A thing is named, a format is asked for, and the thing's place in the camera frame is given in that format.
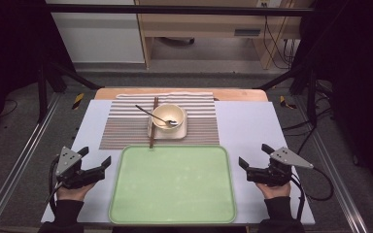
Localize black horizontal frame bar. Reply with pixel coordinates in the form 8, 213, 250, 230
47, 3, 315, 17

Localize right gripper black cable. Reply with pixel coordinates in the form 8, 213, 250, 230
288, 166, 335, 222

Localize brown wooden chopstick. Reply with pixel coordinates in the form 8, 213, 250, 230
149, 96, 158, 150
150, 96, 159, 150

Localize black floor cable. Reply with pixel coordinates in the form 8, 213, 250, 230
0, 98, 18, 119

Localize cream bowl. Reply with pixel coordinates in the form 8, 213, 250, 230
151, 103, 186, 131

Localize wooden desk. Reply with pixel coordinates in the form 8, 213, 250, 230
135, 0, 315, 70

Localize black curtain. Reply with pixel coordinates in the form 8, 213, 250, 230
290, 0, 373, 205
0, 0, 76, 144

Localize metal spoon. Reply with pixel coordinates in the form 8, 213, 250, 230
134, 104, 179, 127

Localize black metal stand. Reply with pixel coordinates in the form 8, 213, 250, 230
37, 59, 102, 124
255, 64, 319, 127

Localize black floor cables bundle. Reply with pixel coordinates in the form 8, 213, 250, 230
281, 106, 334, 156

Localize aluminium rail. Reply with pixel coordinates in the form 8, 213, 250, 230
0, 93, 62, 233
299, 96, 370, 233

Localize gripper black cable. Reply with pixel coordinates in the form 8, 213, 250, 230
47, 154, 62, 215
288, 166, 335, 222

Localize person's left hand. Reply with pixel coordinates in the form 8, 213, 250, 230
56, 182, 95, 202

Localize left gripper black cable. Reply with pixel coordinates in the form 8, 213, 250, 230
47, 154, 62, 215

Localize person's right hand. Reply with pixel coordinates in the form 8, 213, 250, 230
255, 181, 291, 200

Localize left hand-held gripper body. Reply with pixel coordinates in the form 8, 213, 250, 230
53, 146, 107, 190

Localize yellow black tape strip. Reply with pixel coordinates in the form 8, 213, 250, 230
279, 95, 297, 110
72, 92, 85, 111

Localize striped placemat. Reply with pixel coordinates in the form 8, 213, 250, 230
98, 91, 220, 150

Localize grey label on desk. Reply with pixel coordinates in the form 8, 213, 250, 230
233, 28, 262, 37

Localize hanging black cables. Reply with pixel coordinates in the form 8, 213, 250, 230
263, 15, 301, 70

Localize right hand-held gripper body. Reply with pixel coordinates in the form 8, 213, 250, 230
246, 147, 315, 188

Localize square white plate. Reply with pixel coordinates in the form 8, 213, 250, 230
147, 108, 188, 141

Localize green tray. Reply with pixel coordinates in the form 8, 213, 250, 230
108, 145, 238, 225

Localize white cabinet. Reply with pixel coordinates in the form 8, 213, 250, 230
45, 0, 146, 64

